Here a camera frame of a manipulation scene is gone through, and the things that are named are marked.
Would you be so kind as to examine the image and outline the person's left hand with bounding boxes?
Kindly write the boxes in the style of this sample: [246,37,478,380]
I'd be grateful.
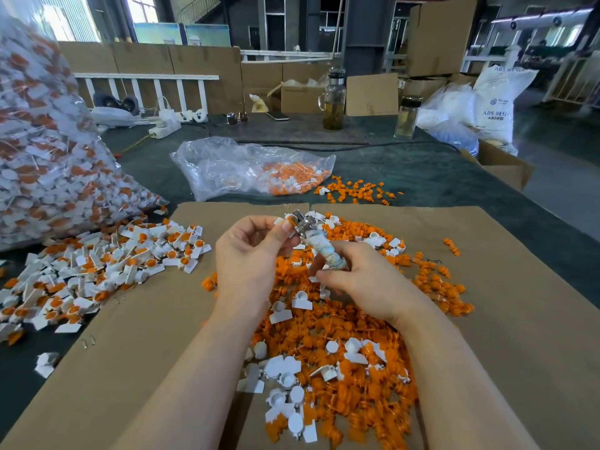
[214,215,301,324]

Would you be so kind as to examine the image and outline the person's right hand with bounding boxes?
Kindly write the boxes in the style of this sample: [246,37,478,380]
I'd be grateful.
[316,241,440,329]

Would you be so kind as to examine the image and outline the silver red-handled pliers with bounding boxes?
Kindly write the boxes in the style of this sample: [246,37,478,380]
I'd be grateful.
[287,209,349,272]

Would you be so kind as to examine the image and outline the pile of orange and white parts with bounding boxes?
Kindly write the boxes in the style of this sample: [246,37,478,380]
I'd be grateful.
[201,211,476,446]

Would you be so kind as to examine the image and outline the pile of assembled white-orange parts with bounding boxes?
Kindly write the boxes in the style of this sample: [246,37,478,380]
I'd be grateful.
[0,211,213,381]

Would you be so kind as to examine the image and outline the person's right forearm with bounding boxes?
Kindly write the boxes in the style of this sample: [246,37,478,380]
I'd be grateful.
[401,306,540,450]

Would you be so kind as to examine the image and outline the person's left forearm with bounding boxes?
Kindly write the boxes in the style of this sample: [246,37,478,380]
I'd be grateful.
[112,314,259,450]

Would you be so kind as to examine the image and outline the scatter of orange offcuts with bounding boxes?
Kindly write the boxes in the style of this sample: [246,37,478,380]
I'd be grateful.
[319,176,404,206]

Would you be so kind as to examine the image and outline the small clear plastic bag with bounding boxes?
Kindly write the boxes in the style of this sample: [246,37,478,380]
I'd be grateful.
[171,136,338,203]

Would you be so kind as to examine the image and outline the brown cardboard sheet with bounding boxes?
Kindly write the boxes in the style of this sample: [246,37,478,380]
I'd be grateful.
[0,202,315,450]
[309,205,600,450]

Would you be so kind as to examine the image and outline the white power strip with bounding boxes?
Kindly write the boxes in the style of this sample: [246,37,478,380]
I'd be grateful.
[134,106,210,139]

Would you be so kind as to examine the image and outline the open brown cardboard box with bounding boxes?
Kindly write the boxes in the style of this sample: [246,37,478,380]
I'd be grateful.
[459,139,534,191]

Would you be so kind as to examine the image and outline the glass bottle with black lid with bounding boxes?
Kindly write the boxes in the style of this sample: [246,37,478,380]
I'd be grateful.
[394,95,423,139]

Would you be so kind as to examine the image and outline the clear blue plastic bag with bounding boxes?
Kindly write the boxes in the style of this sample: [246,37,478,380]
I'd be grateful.
[417,83,479,158]

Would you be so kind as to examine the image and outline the open cardboard box with paper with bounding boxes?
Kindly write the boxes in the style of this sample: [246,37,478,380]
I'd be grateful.
[267,77,328,115]

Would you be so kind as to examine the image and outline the glass tea jar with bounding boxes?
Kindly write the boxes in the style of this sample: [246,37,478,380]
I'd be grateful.
[319,68,349,131]

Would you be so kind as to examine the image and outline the flat brown cardboard panel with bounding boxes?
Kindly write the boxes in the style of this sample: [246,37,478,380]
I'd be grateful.
[347,74,401,117]

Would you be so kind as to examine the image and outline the white oval plastic device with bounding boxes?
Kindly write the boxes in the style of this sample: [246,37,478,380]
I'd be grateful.
[90,106,139,128]

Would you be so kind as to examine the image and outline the row of upright cardboard sheets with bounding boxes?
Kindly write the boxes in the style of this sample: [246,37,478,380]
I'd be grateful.
[58,40,336,115]

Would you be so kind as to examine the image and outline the large clear bag of seals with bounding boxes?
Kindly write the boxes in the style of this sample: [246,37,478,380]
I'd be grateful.
[0,16,168,248]

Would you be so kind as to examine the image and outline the white woven sack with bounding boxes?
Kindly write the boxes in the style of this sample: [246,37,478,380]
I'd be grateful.
[472,46,538,156]

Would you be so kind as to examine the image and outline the dark steel pillar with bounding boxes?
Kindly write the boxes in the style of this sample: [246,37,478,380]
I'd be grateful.
[344,0,398,75]

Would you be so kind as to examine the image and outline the tall brown cardboard box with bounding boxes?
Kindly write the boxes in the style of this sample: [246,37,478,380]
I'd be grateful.
[407,0,479,78]

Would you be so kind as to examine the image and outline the white metal rack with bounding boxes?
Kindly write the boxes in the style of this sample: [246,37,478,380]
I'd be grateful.
[542,51,600,109]

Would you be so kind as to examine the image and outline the white railing frame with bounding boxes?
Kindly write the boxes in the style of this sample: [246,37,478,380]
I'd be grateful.
[75,72,221,115]

